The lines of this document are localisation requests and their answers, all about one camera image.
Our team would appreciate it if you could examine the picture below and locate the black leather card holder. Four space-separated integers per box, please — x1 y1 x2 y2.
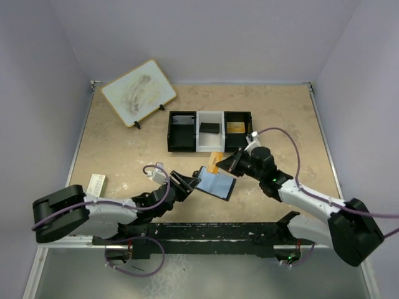
193 166 236 202

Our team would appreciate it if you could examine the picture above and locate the black and white tray organizer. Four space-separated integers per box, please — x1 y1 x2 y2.
167 111 253 153

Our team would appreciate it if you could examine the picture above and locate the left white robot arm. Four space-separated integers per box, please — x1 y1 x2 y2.
31 163 201 244

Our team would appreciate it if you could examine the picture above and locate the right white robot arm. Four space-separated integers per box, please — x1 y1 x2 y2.
216 146 385 267

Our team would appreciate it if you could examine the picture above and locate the gold card in tray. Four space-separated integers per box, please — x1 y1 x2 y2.
226 122 246 134

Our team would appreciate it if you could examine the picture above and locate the black card in tray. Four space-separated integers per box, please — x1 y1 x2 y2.
199 122 220 134

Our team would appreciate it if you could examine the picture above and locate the silver card in tray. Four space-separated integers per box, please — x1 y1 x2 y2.
172 115 195 125

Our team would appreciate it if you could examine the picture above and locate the small green white box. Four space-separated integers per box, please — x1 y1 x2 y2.
86 174 106 197

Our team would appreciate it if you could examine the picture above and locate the yellow-framed whiteboard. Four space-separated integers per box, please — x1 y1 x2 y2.
100 59 177 128

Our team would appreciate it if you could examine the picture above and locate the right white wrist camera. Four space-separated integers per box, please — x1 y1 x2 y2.
245 131 261 154

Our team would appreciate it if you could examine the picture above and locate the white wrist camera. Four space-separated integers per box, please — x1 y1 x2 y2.
143 162 169 185
245 131 261 154

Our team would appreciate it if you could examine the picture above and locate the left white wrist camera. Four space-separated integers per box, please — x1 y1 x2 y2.
143 162 169 185

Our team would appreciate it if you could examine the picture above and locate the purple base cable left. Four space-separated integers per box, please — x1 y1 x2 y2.
104 235 166 277

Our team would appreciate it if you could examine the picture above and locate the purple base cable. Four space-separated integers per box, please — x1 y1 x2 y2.
104 235 166 277
279 241 317 269

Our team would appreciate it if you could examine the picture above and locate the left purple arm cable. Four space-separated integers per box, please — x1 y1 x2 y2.
32 164 171 231

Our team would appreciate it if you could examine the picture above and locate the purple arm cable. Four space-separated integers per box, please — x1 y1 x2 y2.
254 126 399 239
32 164 171 231

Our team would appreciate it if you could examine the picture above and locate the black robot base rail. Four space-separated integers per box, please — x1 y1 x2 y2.
92 212 310 263

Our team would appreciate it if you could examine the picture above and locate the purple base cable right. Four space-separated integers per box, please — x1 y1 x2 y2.
279 241 317 269

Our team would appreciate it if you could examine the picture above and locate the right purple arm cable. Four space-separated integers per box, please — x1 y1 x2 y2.
254 126 399 239

